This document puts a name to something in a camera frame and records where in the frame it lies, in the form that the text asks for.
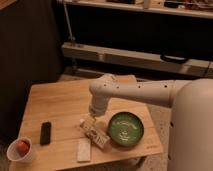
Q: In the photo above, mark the white labelled bottle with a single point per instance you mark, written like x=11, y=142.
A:
x=96, y=135

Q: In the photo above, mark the green ceramic bowl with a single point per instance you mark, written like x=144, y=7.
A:
x=125, y=129

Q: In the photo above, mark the black handle on shelf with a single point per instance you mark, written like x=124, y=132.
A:
x=173, y=59

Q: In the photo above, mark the grey metal shelf rack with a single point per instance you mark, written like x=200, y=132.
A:
x=136, y=35

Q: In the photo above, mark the wooden table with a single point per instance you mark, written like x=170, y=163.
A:
x=63, y=104

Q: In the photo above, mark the black remote control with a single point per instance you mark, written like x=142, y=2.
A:
x=45, y=135

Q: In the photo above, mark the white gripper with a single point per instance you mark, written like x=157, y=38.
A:
x=96, y=109

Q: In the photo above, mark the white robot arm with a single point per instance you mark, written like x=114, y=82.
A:
x=191, y=103

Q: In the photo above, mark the red apple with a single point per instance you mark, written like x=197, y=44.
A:
x=22, y=147

